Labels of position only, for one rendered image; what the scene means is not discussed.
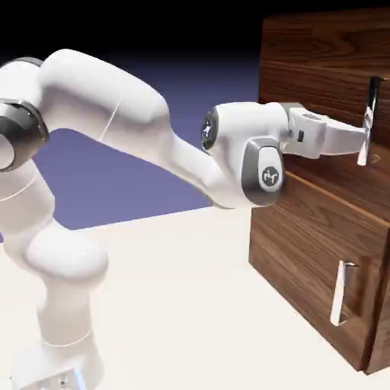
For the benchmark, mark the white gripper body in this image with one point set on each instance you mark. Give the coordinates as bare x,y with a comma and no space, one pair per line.
341,137

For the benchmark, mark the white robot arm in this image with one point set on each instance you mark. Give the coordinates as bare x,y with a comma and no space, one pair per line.
91,100

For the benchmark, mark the dark wooden cabinet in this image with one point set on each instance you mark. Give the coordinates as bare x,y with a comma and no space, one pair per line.
379,304

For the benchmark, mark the dark wooden cabinet door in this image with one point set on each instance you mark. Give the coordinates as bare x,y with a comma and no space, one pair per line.
310,61
292,243

